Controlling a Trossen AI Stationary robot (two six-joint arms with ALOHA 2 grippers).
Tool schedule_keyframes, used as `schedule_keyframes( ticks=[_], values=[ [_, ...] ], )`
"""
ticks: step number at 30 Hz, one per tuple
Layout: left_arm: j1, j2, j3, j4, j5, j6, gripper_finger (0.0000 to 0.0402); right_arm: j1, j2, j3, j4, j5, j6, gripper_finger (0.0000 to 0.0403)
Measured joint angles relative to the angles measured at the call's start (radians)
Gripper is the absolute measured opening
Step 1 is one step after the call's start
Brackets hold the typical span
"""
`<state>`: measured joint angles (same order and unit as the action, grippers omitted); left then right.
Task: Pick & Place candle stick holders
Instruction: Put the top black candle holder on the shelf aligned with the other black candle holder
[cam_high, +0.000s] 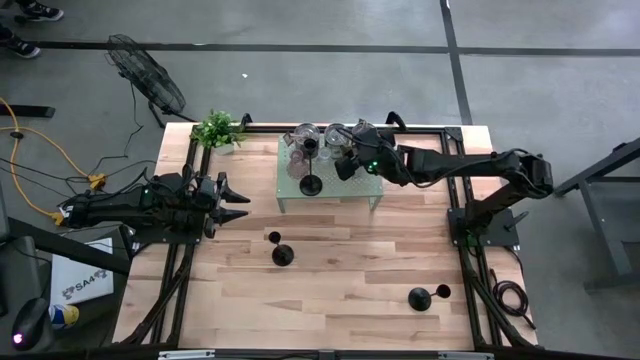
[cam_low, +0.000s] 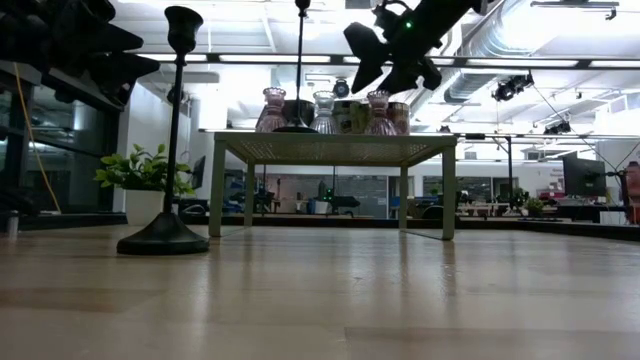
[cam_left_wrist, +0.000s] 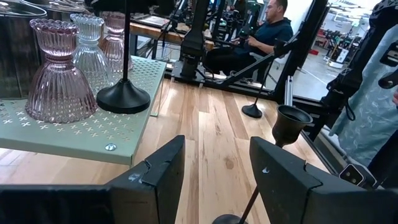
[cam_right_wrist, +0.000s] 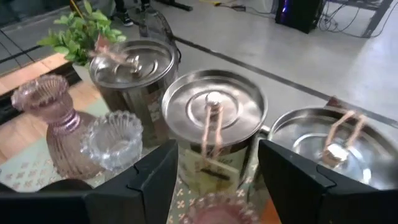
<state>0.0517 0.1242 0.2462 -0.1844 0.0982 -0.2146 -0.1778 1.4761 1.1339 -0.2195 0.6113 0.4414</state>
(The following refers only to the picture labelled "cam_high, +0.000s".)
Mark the silver ribbed candle tin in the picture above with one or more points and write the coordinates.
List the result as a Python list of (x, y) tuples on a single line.
[(306, 134)]

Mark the yellow and blue ball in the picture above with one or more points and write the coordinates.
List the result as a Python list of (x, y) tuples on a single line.
[(68, 316)]

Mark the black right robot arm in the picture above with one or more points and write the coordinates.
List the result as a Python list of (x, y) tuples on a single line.
[(460, 162)]

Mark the black computer mouse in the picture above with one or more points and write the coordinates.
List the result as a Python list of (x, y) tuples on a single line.
[(30, 325)]

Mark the green perforated metal riser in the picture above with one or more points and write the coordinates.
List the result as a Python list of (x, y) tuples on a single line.
[(345, 190)]

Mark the green potted plant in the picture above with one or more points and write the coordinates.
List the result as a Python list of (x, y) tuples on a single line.
[(217, 131)]

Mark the white printed box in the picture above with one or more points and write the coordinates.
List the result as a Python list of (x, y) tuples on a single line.
[(80, 280)]

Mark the black angled desk frame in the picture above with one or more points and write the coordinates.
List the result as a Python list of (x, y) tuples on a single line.
[(605, 225)]

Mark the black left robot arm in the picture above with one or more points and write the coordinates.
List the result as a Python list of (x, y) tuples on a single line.
[(110, 212)]

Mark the silver metal bracket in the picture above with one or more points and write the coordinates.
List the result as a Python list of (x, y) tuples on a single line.
[(465, 355), (187, 354)]

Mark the clear glass candle holder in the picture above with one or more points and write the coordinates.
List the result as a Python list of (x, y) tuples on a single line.
[(325, 153)]

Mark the black aluminium table frame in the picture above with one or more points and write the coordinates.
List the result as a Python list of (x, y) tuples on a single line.
[(425, 131)]

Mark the black floor fan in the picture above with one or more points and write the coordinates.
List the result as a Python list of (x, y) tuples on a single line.
[(145, 75)]

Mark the black metal candlestick holder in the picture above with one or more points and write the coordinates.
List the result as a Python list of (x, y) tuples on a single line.
[(310, 185), (283, 256), (420, 299)]

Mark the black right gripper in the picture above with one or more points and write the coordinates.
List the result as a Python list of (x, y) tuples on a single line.
[(377, 157)]

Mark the black floor bar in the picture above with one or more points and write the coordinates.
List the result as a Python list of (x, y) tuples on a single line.
[(30, 111)]

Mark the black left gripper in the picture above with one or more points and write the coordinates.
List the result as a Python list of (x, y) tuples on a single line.
[(210, 200)]

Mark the person's shoe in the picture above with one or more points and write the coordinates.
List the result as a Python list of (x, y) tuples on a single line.
[(22, 48), (42, 11)]

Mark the black desk with grey top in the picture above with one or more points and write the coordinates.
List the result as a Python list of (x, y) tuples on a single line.
[(75, 251)]

